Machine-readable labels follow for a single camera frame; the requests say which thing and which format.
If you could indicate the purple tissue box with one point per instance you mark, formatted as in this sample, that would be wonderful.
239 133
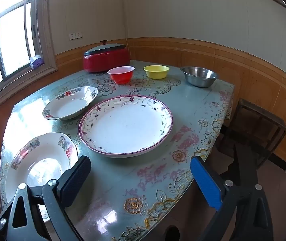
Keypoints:
36 62

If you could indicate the large floral rimmed plate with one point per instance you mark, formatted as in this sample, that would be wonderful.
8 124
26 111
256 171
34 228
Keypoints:
125 128

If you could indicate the stainless steel bowl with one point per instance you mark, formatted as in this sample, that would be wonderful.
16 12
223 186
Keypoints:
199 77

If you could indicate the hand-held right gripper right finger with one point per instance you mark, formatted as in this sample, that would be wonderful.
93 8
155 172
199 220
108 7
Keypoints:
205 183

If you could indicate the grey-green pot lid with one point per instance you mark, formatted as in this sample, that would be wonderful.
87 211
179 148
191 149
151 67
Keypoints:
105 47

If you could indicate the window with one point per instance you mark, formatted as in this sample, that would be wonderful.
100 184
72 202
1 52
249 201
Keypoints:
12 40

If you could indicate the dark wooden stool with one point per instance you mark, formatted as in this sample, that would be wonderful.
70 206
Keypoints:
255 123

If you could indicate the white plate with red print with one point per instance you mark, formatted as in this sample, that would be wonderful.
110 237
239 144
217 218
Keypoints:
67 105
45 150

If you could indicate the yellow plastic bowl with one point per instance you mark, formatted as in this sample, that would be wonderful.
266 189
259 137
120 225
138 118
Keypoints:
156 72

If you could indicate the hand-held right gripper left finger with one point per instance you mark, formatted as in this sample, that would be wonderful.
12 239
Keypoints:
75 177

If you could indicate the white wall socket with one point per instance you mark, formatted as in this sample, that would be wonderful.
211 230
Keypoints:
72 36
79 34

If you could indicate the floral plastic tablecloth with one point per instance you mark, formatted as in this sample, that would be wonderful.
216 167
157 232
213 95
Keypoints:
138 180

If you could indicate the red plastic bowl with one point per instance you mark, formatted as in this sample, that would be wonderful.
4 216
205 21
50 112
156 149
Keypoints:
120 76

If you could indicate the red electric pot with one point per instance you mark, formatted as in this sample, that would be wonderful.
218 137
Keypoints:
102 61

